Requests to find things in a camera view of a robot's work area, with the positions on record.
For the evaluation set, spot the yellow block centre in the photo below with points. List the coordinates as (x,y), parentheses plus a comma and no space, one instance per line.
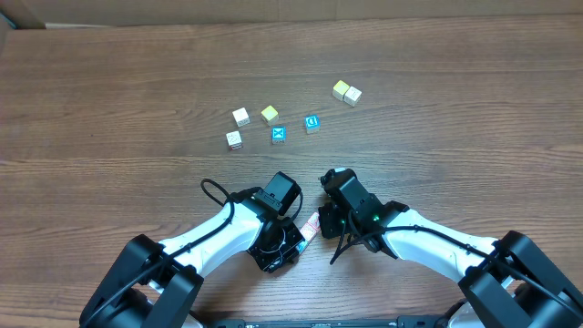
(270,115)

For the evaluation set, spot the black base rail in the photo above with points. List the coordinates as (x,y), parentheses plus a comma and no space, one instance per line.
(403,321)

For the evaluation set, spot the white block far right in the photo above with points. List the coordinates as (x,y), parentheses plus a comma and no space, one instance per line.
(352,96)

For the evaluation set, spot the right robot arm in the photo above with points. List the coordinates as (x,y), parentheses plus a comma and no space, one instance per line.
(507,282)

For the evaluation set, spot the red M block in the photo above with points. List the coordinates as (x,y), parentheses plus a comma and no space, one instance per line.
(309,231)

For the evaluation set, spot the red K block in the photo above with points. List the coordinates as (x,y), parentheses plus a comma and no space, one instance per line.
(314,221)

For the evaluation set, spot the blue P block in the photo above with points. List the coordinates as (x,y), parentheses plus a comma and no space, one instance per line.
(301,247)

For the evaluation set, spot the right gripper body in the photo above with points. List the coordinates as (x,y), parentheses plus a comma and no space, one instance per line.
(328,221)

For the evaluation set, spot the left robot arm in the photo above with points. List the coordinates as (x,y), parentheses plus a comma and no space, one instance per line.
(155,283)

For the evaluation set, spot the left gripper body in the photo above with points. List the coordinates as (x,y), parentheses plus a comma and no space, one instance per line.
(282,253)

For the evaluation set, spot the blue X block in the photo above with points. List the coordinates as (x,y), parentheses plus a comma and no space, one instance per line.
(278,135)

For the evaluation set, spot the yellow block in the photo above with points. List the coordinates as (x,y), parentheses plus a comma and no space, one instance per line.
(270,115)
(340,89)

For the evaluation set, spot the white block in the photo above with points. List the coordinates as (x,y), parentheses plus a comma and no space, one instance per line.
(352,96)
(241,117)
(234,140)

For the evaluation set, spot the white block upper left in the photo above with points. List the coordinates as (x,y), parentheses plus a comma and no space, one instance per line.
(241,117)

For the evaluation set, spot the yellow block far right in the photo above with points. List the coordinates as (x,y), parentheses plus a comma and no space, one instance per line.
(340,89)

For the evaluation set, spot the blue D block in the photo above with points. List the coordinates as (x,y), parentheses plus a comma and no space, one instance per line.
(312,124)

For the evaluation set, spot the white block lower left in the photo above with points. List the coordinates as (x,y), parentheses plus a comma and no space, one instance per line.
(234,140)

